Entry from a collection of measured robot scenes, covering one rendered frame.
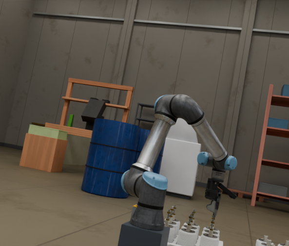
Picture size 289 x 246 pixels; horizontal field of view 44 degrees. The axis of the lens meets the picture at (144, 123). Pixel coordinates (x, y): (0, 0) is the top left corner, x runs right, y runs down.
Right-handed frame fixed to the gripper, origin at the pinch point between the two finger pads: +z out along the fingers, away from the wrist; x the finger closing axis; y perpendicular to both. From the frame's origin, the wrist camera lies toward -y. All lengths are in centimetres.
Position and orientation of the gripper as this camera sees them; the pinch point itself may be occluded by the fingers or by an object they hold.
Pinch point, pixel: (215, 215)
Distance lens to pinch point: 210.0
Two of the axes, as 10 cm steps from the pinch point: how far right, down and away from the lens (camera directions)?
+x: -1.0, -1.0, -9.9
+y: -9.8, -1.7, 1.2
